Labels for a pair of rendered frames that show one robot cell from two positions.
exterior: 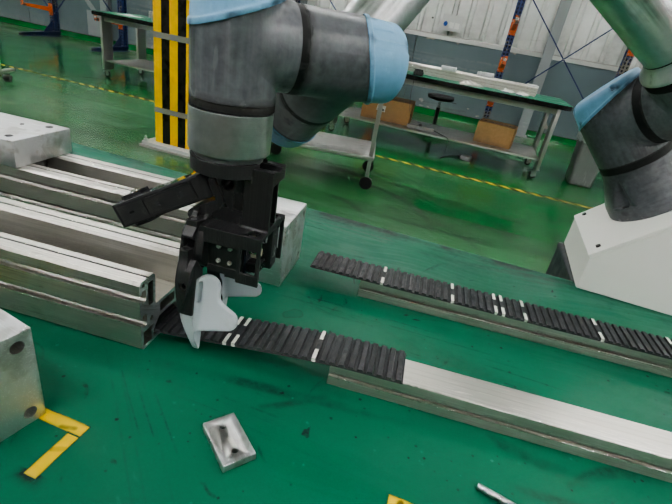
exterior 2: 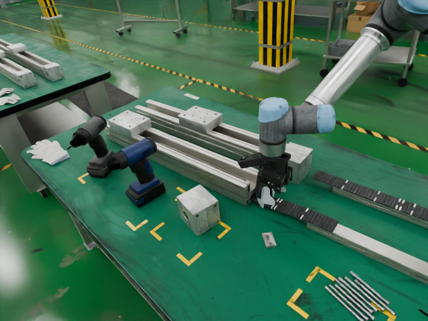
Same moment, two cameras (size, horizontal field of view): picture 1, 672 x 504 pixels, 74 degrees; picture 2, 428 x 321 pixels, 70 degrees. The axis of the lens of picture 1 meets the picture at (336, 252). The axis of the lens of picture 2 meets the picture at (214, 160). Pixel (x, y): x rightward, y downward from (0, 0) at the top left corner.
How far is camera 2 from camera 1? 0.50 m
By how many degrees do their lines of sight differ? 31
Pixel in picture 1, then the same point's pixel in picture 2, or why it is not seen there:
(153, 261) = (249, 176)
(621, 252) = not seen: outside the picture
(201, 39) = (262, 125)
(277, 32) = (283, 123)
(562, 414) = (399, 256)
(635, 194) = not seen: outside the picture
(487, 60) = not seen: outside the picture
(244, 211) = (276, 169)
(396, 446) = (325, 253)
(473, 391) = (362, 240)
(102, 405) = (234, 222)
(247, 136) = (276, 150)
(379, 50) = (321, 121)
